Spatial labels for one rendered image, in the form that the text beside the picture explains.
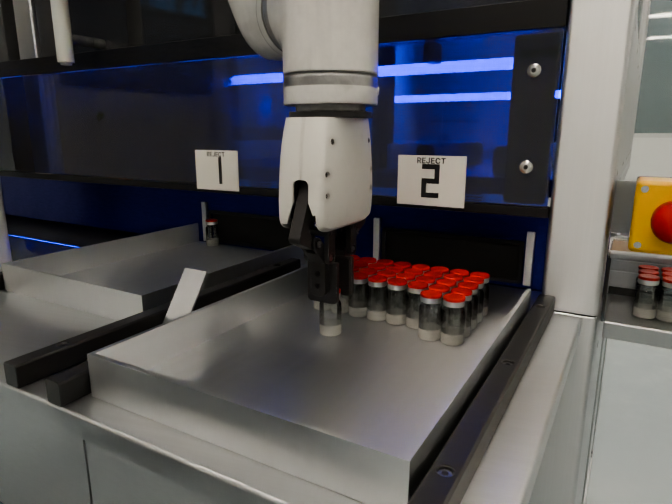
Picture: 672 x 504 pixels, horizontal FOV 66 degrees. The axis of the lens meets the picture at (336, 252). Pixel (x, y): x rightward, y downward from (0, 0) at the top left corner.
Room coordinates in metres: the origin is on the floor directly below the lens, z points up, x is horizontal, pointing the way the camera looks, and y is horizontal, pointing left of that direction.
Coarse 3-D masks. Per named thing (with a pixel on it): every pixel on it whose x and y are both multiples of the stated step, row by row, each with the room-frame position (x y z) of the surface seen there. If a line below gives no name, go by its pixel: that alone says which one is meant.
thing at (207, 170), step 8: (200, 152) 0.81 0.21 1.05; (208, 152) 0.80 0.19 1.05; (216, 152) 0.79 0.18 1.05; (224, 152) 0.78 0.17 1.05; (232, 152) 0.78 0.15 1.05; (200, 160) 0.81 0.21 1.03; (208, 160) 0.80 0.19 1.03; (216, 160) 0.79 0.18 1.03; (224, 160) 0.78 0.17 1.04; (232, 160) 0.78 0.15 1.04; (200, 168) 0.81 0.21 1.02; (208, 168) 0.80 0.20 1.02; (216, 168) 0.79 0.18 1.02; (224, 168) 0.78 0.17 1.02; (232, 168) 0.78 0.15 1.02; (200, 176) 0.81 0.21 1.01; (208, 176) 0.80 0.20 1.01; (216, 176) 0.79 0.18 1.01; (224, 176) 0.78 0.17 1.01; (232, 176) 0.78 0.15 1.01; (200, 184) 0.81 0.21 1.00; (208, 184) 0.80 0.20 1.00; (216, 184) 0.79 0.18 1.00; (224, 184) 0.78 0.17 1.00; (232, 184) 0.78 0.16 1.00
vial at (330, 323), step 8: (320, 304) 0.48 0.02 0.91; (328, 304) 0.47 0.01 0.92; (336, 304) 0.48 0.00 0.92; (320, 312) 0.48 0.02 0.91; (328, 312) 0.47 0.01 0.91; (336, 312) 0.47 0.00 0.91; (320, 320) 0.48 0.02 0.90; (328, 320) 0.47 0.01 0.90; (336, 320) 0.47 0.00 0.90; (320, 328) 0.48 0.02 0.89; (328, 328) 0.47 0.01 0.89; (336, 328) 0.47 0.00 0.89; (328, 336) 0.47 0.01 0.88
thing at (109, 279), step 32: (192, 224) 0.91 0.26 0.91; (64, 256) 0.70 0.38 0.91; (96, 256) 0.74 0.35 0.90; (128, 256) 0.79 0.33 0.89; (160, 256) 0.81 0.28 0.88; (192, 256) 0.81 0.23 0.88; (224, 256) 0.81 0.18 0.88; (256, 256) 0.81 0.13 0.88; (288, 256) 0.73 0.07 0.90; (32, 288) 0.60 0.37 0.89; (64, 288) 0.57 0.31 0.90; (96, 288) 0.54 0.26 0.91; (128, 288) 0.63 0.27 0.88; (160, 288) 0.53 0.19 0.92
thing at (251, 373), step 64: (192, 320) 0.45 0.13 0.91; (256, 320) 0.52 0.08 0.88; (384, 320) 0.52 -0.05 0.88; (512, 320) 0.45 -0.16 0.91; (128, 384) 0.34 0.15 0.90; (192, 384) 0.38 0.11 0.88; (256, 384) 0.38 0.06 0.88; (320, 384) 0.38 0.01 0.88; (384, 384) 0.38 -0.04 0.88; (448, 384) 0.38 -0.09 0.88; (256, 448) 0.28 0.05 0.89; (320, 448) 0.26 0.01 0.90; (384, 448) 0.24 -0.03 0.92
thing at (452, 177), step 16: (400, 160) 0.64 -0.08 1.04; (416, 160) 0.63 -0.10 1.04; (432, 160) 0.62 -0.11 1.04; (448, 160) 0.61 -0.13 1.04; (464, 160) 0.60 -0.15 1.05; (400, 176) 0.64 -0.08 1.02; (416, 176) 0.63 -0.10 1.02; (432, 176) 0.62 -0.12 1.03; (448, 176) 0.61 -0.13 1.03; (464, 176) 0.60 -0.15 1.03; (400, 192) 0.64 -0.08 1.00; (416, 192) 0.63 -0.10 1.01; (432, 192) 0.62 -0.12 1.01; (448, 192) 0.61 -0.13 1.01; (464, 192) 0.60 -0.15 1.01
